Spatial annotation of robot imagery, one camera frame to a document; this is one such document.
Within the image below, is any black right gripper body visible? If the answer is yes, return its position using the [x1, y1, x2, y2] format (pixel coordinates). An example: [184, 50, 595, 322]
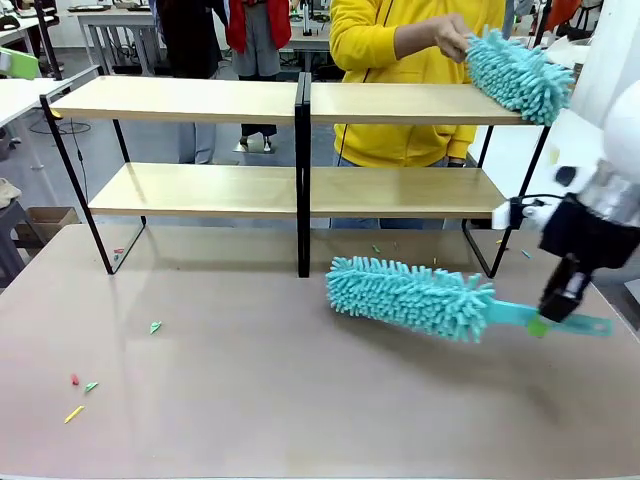
[538, 194, 632, 274]

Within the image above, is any teal microfiber duster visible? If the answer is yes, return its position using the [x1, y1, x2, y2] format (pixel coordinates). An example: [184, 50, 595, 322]
[325, 255, 614, 345]
[464, 27, 576, 127]

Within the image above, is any person's left forearm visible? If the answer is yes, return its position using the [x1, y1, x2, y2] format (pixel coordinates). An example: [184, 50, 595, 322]
[446, 124, 479, 161]

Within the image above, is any person's right forearm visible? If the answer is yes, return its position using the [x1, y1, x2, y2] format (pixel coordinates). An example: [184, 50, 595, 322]
[394, 17, 444, 57]

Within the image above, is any person's right hand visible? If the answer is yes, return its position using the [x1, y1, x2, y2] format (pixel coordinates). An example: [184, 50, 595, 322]
[433, 13, 475, 64]

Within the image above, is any large white table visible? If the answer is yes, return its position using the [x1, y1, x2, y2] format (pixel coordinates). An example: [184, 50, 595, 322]
[469, 107, 609, 211]

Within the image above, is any white bag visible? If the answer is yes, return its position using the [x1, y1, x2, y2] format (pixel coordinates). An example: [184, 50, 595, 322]
[542, 34, 591, 66]

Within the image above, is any person in yellow hoodie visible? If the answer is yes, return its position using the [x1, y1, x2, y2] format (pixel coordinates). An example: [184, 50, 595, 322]
[328, 0, 507, 169]

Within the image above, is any person in red jacket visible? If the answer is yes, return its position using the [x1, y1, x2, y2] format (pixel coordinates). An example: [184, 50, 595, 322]
[224, 0, 294, 154]

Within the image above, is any person in black clothes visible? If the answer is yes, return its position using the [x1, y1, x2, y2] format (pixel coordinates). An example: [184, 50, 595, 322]
[154, 0, 224, 166]

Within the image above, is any cardboard box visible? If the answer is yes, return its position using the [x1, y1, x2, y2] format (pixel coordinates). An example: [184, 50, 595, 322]
[13, 206, 81, 246]

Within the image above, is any grey slatted desk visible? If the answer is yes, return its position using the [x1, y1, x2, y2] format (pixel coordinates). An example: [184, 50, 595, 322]
[74, 4, 166, 76]

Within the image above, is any grey stool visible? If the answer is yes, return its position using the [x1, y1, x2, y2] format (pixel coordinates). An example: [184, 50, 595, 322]
[0, 199, 34, 289]

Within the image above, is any beige cloth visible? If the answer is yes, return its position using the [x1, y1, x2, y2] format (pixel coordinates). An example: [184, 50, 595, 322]
[0, 177, 24, 209]

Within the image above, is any white table black edge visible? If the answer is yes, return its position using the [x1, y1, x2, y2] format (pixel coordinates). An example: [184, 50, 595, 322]
[0, 64, 101, 131]

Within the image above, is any black pole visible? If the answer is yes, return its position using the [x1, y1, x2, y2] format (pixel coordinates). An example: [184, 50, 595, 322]
[34, 0, 64, 81]

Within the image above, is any green box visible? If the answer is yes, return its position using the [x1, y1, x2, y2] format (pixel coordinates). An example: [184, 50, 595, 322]
[0, 46, 41, 81]

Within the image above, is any black camera cable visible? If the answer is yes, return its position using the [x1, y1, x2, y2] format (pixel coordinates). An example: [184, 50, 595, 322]
[509, 193, 566, 207]

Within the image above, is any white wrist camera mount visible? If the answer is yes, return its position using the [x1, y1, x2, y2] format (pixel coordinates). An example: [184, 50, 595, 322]
[492, 197, 551, 231]

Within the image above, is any wood shelf black frame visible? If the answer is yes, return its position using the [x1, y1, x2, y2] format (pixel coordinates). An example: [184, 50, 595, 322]
[294, 73, 554, 279]
[38, 72, 312, 279]

